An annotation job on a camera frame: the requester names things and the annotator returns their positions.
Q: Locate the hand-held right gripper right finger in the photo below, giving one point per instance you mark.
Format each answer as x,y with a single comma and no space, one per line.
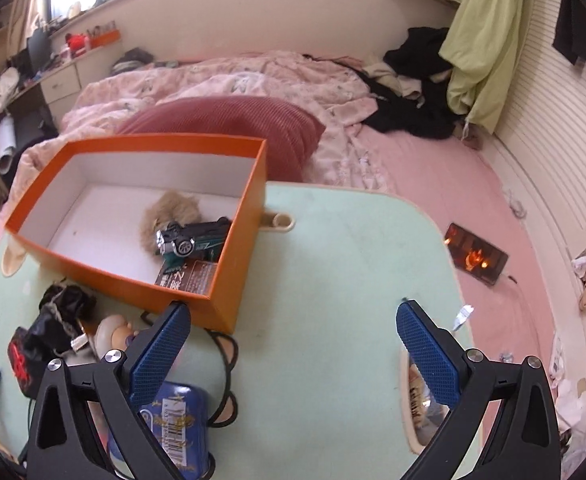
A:
428,355

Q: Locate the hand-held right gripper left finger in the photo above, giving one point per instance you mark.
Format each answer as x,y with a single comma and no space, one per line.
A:
160,355

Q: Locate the small pale doll figure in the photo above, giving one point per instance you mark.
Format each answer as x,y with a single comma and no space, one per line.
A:
115,330

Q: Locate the blue metal tin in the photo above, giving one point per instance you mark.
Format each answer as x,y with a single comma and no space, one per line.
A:
183,425

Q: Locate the dark brown packet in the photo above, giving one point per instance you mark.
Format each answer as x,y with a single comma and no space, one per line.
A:
193,277

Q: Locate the black lace-trimmed scrunchie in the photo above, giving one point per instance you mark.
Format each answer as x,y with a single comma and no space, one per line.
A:
63,305

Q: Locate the dark green toy car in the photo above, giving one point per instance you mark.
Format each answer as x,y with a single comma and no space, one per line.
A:
193,237

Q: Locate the orange cardboard box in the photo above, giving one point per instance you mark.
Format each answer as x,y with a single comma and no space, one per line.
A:
243,260

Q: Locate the tan furry pouch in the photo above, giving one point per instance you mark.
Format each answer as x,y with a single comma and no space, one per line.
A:
168,207

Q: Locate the green cartoon desktop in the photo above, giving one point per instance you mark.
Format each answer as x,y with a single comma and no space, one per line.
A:
333,270

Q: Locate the small silver wrapper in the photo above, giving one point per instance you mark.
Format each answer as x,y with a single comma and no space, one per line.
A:
465,316

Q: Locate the dark tablet with orange screen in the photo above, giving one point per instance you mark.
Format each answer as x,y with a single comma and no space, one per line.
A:
478,255

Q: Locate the black pouch with red print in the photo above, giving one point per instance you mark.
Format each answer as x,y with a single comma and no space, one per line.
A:
20,360

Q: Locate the pink bed sheet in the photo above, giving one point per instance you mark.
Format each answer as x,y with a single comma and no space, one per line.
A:
448,185

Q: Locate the pile of black clothes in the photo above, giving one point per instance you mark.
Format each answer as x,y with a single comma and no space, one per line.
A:
408,120

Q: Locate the white slatted panel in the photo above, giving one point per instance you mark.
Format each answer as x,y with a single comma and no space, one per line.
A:
548,135

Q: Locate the maroon pillow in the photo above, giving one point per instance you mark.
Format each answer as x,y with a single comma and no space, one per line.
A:
248,120

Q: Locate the white paper roll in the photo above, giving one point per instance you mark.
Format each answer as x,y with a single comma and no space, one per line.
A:
4,145

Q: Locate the beige crumpled garment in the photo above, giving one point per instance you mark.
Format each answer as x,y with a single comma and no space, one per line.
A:
388,77

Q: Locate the white drawer cabinet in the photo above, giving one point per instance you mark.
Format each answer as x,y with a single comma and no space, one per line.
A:
60,85

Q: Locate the grey folded clothes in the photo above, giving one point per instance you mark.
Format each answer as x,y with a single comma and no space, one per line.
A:
133,62

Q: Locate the pink floral quilt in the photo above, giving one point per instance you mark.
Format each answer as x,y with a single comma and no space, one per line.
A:
273,75

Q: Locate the white crumpled cloth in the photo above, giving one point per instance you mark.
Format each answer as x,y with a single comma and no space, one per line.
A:
0,87

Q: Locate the orange storage tray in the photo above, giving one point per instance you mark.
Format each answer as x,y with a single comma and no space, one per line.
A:
105,39

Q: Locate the red container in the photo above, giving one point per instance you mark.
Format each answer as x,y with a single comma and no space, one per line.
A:
77,42

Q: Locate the light green hanging garment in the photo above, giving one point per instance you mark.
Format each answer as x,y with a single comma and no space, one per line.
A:
483,35

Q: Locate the black computer monitor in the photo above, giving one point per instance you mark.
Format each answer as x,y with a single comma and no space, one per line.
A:
38,50

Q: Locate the round white mirror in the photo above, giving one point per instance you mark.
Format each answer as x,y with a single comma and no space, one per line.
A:
74,10

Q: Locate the cream curtain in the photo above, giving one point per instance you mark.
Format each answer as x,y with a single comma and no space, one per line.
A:
23,15

